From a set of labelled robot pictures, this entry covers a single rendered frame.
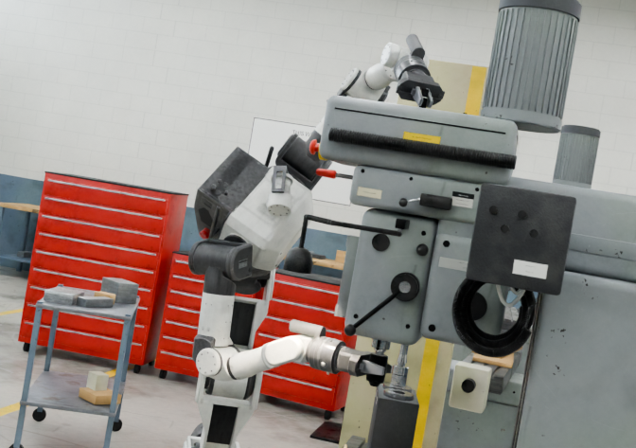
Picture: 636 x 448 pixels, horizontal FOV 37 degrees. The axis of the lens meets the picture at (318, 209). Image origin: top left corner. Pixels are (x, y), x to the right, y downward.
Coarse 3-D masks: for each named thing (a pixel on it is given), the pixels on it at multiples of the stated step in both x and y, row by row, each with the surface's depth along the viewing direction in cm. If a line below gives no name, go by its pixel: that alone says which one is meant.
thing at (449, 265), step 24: (456, 240) 228; (432, 264) 230; (456, 264) 227; (432, 288) 229; (456, 288) 227; (480, 288) 226; (504, 288) 225; (432, 312) 228; (480, 312) 226; (432, 336) 229; (456, 336) 227
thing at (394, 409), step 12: (384, 384) 290; (384, 396) 278; (396, 396) 276; (408, 396) 277; (384, 408) 275; (396, 408) 274; (408, 408) 274; (372, 420) 288; (384, 420) 275; (396, 420) 275; (408, 420) 274; (372, 432) 277; (384, 432) 275; (396, 432) 275; (408, 432) 274; (372, 444) 275; (384, 444) 275; (396, 444) 275; (408, 444) 274
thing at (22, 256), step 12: (0, 204) 1164; (12, 204) 1180; (24, 204) 1217; (0, 216) 1167; (0, 228) 1169; (24, 228) 1231; (24, 240) 1231; (24, 252) 1191; (312, 252) 1130; (324, 264) 1076; (336, 264) 1077
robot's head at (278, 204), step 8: (272, 176) 269; (280, 176) 268; (288, 176) 268; (280, 184) 267; (288, 184) 268; (288, 192) 266; (272, 200) 264; (280, 200) 263; (288, 200) 264; (272, 208) 265; (280, 208) 265; (288, 208) 264
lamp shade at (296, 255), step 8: (296, 248) 238; (304, 248) 239; (288, 256) 238; (296, 256) 237; (304, 256) 237; (288, 264) 237; (296, 264) 236; (304, 264) 237; (296, 272) 236; (304, 272) 237
